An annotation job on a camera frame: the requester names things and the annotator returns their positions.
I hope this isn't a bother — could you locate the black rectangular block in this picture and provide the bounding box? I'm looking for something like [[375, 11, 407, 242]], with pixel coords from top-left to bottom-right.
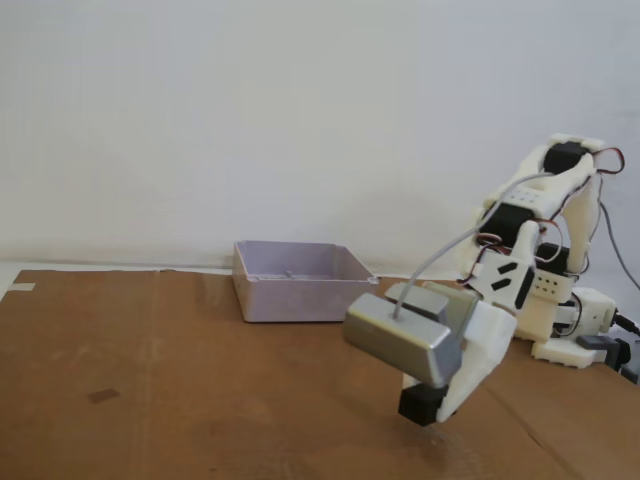
[[398, 384, 447, 428]]

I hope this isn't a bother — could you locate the pale plastic open box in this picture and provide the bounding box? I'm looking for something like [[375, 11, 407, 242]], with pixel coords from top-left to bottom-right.
[[232, 240, 380, 325]]

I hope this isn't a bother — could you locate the brown cardboard sheet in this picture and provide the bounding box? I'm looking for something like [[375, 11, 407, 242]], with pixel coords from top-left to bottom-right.
[[0, 268, 640, 480]]

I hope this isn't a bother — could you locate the grey black table clamp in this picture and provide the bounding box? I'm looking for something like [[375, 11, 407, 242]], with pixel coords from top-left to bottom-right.
[[575, 333, 640, 387]]

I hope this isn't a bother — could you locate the grey metal camera bracket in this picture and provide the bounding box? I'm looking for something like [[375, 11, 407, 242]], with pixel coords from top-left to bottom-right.
[[384, 280, 481, 341]]

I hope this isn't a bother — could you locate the black power cable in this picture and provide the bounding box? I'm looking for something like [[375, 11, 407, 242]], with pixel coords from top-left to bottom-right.
[[613, 312, 640, 337]]

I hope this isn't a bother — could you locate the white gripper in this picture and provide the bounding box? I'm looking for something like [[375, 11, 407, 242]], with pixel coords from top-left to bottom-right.
[[436, 300, 519, 421]]

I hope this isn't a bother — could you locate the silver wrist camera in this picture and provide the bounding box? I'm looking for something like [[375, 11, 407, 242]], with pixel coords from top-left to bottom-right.
[[342, 293, 469, 389]]

